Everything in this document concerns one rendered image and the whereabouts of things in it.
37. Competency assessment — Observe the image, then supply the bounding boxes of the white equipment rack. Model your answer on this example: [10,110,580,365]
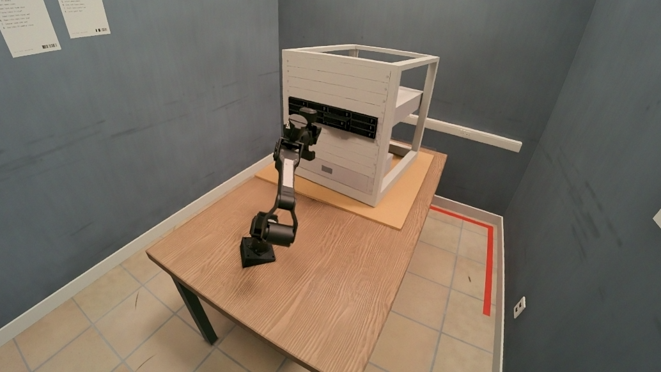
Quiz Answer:
[282,44,440,207]

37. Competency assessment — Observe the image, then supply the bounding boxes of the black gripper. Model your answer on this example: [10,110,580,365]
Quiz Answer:
[299,107,322,161]

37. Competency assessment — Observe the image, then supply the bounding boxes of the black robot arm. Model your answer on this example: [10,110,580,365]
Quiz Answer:
[247,114,307,256]

